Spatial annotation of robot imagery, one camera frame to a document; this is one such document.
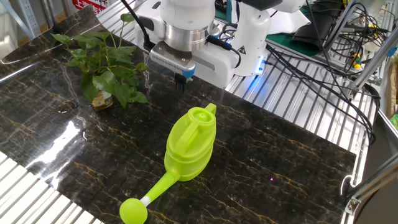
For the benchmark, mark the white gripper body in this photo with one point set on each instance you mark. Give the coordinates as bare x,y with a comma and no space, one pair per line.
214,67

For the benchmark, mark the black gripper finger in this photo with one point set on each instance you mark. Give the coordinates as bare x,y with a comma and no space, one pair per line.
180,84

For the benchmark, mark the lime green watering can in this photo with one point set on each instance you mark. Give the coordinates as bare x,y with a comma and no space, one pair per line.
189,146

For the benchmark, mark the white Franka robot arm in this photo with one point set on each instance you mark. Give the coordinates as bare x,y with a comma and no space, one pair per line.
186,18

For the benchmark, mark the green potted plant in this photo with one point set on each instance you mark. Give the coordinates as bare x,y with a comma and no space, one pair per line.
102,81

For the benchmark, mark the green desk mat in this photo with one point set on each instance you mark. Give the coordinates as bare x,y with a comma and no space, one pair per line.
289,45

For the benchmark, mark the white paper sheet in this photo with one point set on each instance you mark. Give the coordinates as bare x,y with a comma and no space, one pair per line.
286,23

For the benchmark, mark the black fabric pouch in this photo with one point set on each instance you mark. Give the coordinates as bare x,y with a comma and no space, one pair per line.
314,34

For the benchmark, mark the dark marble pattern mat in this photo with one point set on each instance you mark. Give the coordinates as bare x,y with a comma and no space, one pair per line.
248,171

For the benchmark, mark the red white sign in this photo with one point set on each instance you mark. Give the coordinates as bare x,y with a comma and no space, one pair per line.
90,4

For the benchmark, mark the grey diagonal metal bar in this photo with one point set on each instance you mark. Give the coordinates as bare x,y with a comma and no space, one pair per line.
339,25

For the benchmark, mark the yellow green screwdriver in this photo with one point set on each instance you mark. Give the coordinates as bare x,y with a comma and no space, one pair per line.
357,63

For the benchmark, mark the silver wrist bracket blue caps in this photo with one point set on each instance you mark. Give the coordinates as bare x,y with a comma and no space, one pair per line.
174,59

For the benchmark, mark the thick aluminium profile post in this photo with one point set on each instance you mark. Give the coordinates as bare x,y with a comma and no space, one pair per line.
373,60

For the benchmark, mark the grey slotted angle post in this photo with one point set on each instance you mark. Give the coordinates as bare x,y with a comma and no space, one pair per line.
28,15

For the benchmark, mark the aluminium profile with bracket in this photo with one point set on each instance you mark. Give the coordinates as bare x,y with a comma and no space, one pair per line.
373,183

